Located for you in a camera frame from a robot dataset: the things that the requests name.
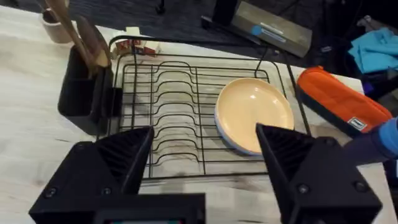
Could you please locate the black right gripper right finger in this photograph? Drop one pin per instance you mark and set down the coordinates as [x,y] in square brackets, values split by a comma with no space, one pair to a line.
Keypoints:
[320,186]

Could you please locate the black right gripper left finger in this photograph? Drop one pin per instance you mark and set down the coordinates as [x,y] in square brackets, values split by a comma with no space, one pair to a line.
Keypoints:
[90,174]

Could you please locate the peach round plate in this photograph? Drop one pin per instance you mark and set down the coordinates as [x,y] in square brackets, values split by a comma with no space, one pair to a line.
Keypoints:
[248,105]

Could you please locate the black cutlery holder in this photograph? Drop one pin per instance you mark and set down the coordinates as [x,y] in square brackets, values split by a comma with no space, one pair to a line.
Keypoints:
[81,96]

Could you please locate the orange zip bag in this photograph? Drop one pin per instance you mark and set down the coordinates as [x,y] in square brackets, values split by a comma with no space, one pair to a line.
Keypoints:
[335,96]

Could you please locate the broad wooden spatula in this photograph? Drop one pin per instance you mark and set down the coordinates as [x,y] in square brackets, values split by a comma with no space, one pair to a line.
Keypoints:
[93,43]

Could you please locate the small printed toy blocks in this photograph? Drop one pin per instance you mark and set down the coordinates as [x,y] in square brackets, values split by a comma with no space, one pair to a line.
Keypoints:
[136,43]

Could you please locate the round wooden cup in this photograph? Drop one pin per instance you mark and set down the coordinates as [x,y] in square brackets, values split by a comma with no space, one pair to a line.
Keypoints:
[57,31]

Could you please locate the blue cloth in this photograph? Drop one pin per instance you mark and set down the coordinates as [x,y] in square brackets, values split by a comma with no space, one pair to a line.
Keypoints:
[376,49]

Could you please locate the long wooden utensil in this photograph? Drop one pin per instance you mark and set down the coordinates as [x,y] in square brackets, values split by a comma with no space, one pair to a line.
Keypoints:
[66,25]

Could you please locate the grey box with blue label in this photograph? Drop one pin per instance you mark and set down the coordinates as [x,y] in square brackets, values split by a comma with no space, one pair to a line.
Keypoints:
[273,31]

